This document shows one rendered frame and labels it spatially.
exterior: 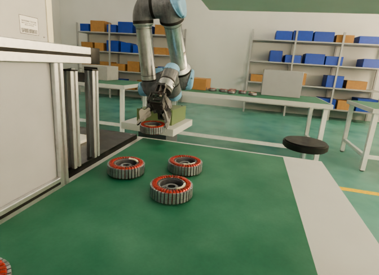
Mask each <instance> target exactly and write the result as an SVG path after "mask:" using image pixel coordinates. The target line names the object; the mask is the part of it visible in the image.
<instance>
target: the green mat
mask: <svg viewBox="0 0 379 275"><path fill-rule="evenodd" d="M177 155H190V156H195V157H197V158H199V159H200V160H202V171H201V172H200V173H199V174H197V175H194V176H182V177H185V178H187V179H188V180H190V181H191V182H192V184H193V191H192V198H191V199H190V200H188V201H187V202H185V203H181V204H177V205H176V204H175V205H172V203H171V205H169V203H168V204H163V203H159V202H157V201H155V200H153V199H152V198H151V196H150V194H149V192H150V182H151V181H152V180H153V179H154V178H156V177H158V176H162V175H175V174H173V173H171V172H170V171H169V170H168V159H169V158H170V157H173V156H177ZM123 156H124V157H125V156H127V157H128V156H130V157H131V156H132V157H137V158H140V159H142V160H143V161H144V162H145V169H144V174H143V175H141V176H139V177H137V178H133V179H117V178H113V177H111V176H109V175H108V173H107V163H108V161H110V160H111V159H114V158H117V157H123ZM0 258H3V259H5V260H7V262H9V264H10V266H11V270H12V275H318V273H317V271H316V267H315V263H314V260H313V257H312V253H311V250H310V247H309V243H308V240H307V237H306V233H305V229H304V227H303V223H302V220H301V216H300V213H299V210H298V206H297V203H296V199H295V196H294V193H293V189H292V186H291V183H290V180H289V176H288V172H287V168H286V166H285V162H284V159H283V157H278V156H270V155H265V154H257V153H249V152H241V151H236V150H229V149H221V148H212V147H205V146H200V145H192V144H184V143H176V142H171V141H163V140H155V139H147V138H142V139H140V140H139V141H137V142H136V143H134V144H132V145H131V146H129V147H127V148H126V149H124V150H122V151H120V152H119V153H117V154H116V155H114V156H113V157H111V158H109V159H107V160H106V161H104V162H103V163H101V164H99V165H97V166H96V167H94V168H93V169H91V170H90V171H88V172H86V173H84V174H83V175H81V176H80V177H78V178H76V179H74V180H73V181H71V182H70V183H68V184H66V185H65V186H63V187H61V188H60V189H58V190H56V191H55V192H53V193H51V194H50V195H48V196H47V197H45V198H43V199H42V200H40V201H38V202H37V203H35V204H33V205H32V206H30V207H28V208H27V209H25V210H24V211H22V212H20V213H19V214H17V215H15V216H14V217H12V218H10V219H9V220H7V221H6V222H4V223H2V224H1V225H0Z"/></svg>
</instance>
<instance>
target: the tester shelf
mask: <svg viewBox="0 0 379 275"><path fill-rule="evenodd" d="M0 61H12V62H33V63H71V64H100V52H99V48H91V47H82V46H73V45H64V44H59V43H51V42H42V41H33V40H28V39H20V38H11V37H2V36H0Z"/></svg>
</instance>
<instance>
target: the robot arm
mask: <svg viewBox="0 0 379 275"><path fill-rule="evenodd" d="M186 7H187V6H186V0H137V1H136V3H135V6H134V9H133V25H134V26H135V27H136V37H137V43H138V52H139V62H140V72H141V78H142V81H141V82H139V84H138V93H139V95H140V96H147V97H148V99H147V107H146V108H145V110H144V109H140V110H139V119H138V121H137V124H136V125H137V126H138V125H140V123H142V122H143V121H145V120H146V118H148V117H150V116H151V111H153V112H154V114H155V113H157V115H158V119H159V120H164V122H165V127H166V129H168V127H169V124H170V119H171V110H170V108H172V102H171V101H178V100H179V99H180V98H181V97H182V90H191V89H192V87H193V81H194V74H195V71H194V70H193V69H191V67H190V65H189V64H187V58H186V51H185V46H184V38H183V30H182V22H184V18H185V17H186V15H187V8H186ZM153 19H159V20H160V24H161V25H162V26H164V29H165V34H166V40H167V44H168V49H169V55H170V61H171V62H170V63H167V64H166V65H165V67H162V68H155V57H154V49H153V37H152V25H153Z"/></svg>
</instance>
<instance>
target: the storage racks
mask: <svg viewBox="0 0 379 275"><path fill-rule="evenodd" d="M186 31H187V29H185V30H184V46H185V50H186ZM78 32H80V33H85V34H87V41H88V42H89V34H98V35H108V43H109V51H99V52H106V53H109V66H111V53H115V54H118V64H119V63H120V54H132V55H138V54H139V53H131V52H113V51H111V36H118V41H120V36H134V37H136V33H116V32H111V24H108V32H91V31H78V22H76V36H77V46H79V40H78ZM152 37H157V38H166V35H165V34H152ZM297 37H298V30H297V31H296V38H295V41H290V40H277V39H253V38H254V29H252V37H251V43H250V52H249V61H248V70H247V76H246V85H245V91H247V88H248V82H253V83H262V82H256V81H250V80H248V79H249V71H250V62H255V63H273V64H289V66H288V71H292V68H293V65H307V66H324V67H331V69H330V76H331V75H332V71H333V67H334V68H337V69H336V74H335V78H334V83H333V87H324V86H316V85H302V87H315V88H326V89H327V91H326V94H325V97H327V96H328V91H329V89H332V94H331V97H330V104H332V100H333V95H334V89H336V90H350V91H364V92H371V95H370V98H371V99H372V96H373V93H374V92H378V93H379V91H376V90H374V88H375V85H376V80H377V76H378V71H379V68H365V67H355V66H340V61H341V56H342V51H343V47H344V46H345V47H368V48H379V45H377V44H364V43H344V42H345V37H346V32H344V33H343V39H342V43H339V42H315V41H298V40H297ZM253 42H263V43H286V44H292V48H291V52H290V55H292V53H293V56H292V62H291V63H284V62H274V61H256V60H251V56H252V47H253ZM296 44H298V45H322V46H335V49H334V54H333V56H336V51H337V46H341V49H340V55H339V58H338V64H337V65H319V64H301V63H293V62H294V54H295V50H296ZM293 46H294V49H293ZM154 56H167V57H170V55H158V54H154ZM290 65H291V66H290ZM339 68H351V69H369V70H376V74H375V77H374V81H373V86H372V89H371V90H355V89H347V88H335V86H336V80H337V76H338V70H339ZM120 72H127V73H141V72H128V71H121V70H119V71H118V78H120ZM81 86H83V85H78V93H79V95H80V94H81ZM99 88H105V87H99ZM108 89H109V97H111V89H114V90H118V96H119V95H120V89H117V88H108ZM246 102H248V103H258V102H252V101H244V103H243V112H244V109H245V103H246ZM259 104H270V103H259ZM271 105H281V104H271ZM286 106H289V107H299V106H292V105H282V109H281V112H282V113H283V116H285V111H286ZM300 108H309V107H300ZM283 110H284V112H283ZM331 110H334V111H341V112H348V110H339V109H329V110H328V115H327V121H328V120H329V114H330V111H331ZM353 113H364V114H365V119H364V121H367V117H368V114H372V113H368V112H356V111H353Z"/></svg>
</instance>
